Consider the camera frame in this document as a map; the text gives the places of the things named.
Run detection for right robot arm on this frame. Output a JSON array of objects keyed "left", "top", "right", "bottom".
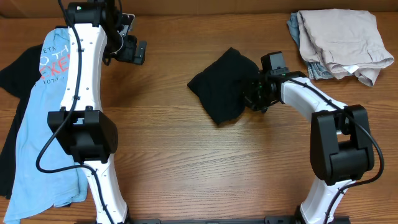
[{"left": 243, "top": 52, "right": 374, "bottom": 224}]

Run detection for beige folded shorts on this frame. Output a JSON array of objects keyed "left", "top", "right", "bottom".
[{"left": 297, "top": 9, "right": 394, "bottom": 86}]

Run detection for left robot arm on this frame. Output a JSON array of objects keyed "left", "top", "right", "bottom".
[{"left": 35, "top": 0, "right": 147, "bottom": 223}]

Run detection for light blue t-shirt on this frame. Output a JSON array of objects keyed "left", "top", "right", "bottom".
[{"left": 4, "top": 28, "right": 88, "bottom": 223}]

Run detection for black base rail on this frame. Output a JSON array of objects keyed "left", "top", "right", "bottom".
[{"left": 74, "top": 215, "right": 352, "bottom": 224}]

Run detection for black t-shirt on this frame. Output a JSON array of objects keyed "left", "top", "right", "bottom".
[
  {"left": 187, "top": 47, "right": 259, "bottom": 125},
  {"left": 1, "top": 43, "right": 44, "bottom": 199}
]

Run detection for folded blue jeans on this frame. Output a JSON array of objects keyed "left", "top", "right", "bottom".
[{"left": 287, "top": 12, "right": 333, "bottom": 80}]

